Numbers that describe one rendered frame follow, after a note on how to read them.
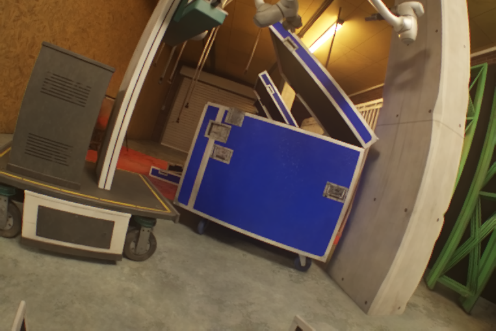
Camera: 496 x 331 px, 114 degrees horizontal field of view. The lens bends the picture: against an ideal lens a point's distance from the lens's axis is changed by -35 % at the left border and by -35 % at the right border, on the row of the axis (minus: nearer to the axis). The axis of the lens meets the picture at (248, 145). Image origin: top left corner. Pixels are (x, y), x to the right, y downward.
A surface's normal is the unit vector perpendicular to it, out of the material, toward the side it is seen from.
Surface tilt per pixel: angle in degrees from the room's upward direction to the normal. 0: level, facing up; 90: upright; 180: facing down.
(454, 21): 90
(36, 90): 90
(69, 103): 90
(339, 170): 90
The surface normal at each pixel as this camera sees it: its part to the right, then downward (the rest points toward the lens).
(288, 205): -0.22, -0.11
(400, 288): 0.13, 0.01
